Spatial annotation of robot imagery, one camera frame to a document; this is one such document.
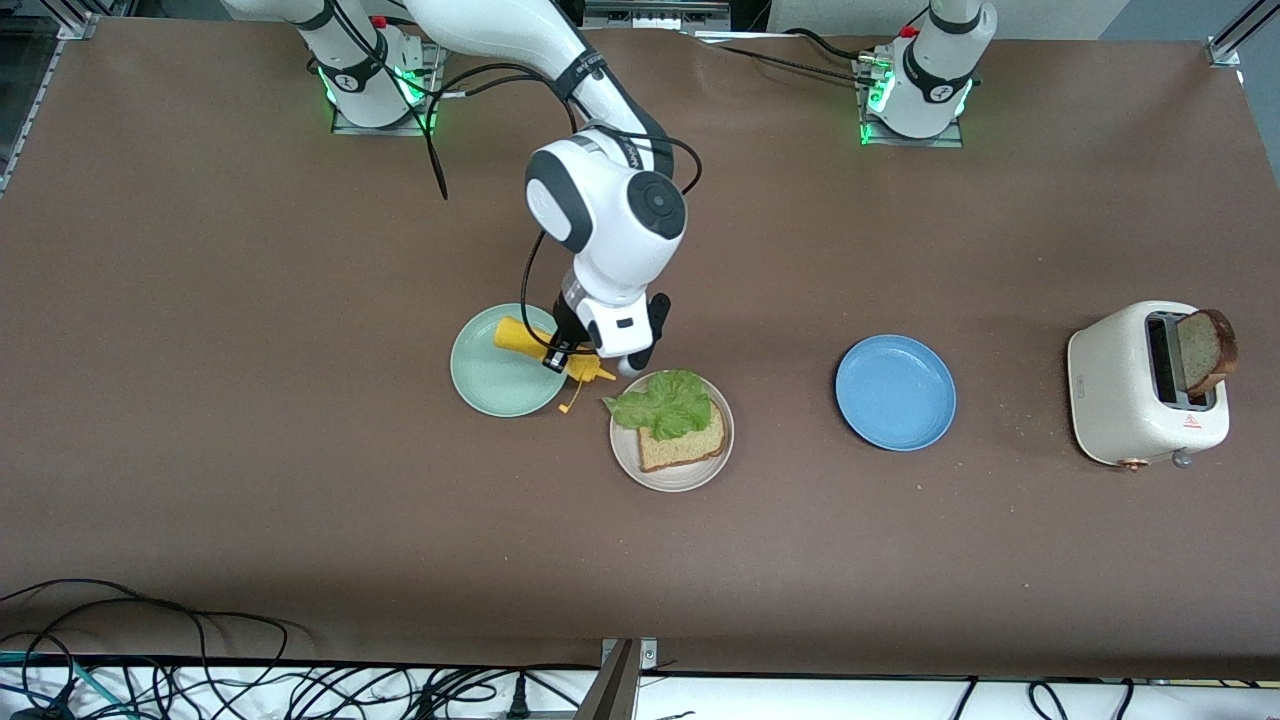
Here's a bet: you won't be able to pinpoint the yellow mustard squeeze bottle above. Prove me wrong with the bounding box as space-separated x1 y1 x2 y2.
493 316 618 414

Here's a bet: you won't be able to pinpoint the green lettuce leaf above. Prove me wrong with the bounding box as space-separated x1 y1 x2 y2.
602 369 714 442

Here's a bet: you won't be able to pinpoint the brown bread slice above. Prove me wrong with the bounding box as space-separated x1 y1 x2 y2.
637 400 728 474
1175 308 1241 398

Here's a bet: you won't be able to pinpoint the mint green plate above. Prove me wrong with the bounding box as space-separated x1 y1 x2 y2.
450 303 572 418

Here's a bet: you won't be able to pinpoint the beige plate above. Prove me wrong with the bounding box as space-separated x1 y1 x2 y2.
609 370 735 493

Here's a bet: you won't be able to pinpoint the blue plate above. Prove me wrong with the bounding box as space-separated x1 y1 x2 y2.
835 334 958 452

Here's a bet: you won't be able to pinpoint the cream white toaster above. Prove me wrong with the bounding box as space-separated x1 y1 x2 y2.
1067 301 1231 471

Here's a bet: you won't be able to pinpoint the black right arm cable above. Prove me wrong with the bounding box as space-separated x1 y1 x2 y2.
425 62 703 336

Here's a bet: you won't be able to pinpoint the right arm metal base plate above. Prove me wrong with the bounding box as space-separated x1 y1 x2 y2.
330 40 443 138

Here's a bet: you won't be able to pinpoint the black device with rail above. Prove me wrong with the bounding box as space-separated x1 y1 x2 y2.
555 0 773 33

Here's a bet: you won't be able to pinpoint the black braided base cable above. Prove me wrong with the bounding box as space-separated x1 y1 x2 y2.
690 28 883 87

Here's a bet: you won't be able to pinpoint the grey metal bracket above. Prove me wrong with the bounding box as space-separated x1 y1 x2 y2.
575 637 659 720

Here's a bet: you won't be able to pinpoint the tangled black cables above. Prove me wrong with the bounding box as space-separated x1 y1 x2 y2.
130 660 601 720

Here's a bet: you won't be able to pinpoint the black looping cable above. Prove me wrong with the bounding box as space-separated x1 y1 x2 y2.
0 578 293 693

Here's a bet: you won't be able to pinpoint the teal cable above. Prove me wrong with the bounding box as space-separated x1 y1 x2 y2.
0 650 133 720

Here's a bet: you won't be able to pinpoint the aluminium frame profile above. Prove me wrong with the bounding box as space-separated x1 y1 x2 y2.
1205 0 1280 69

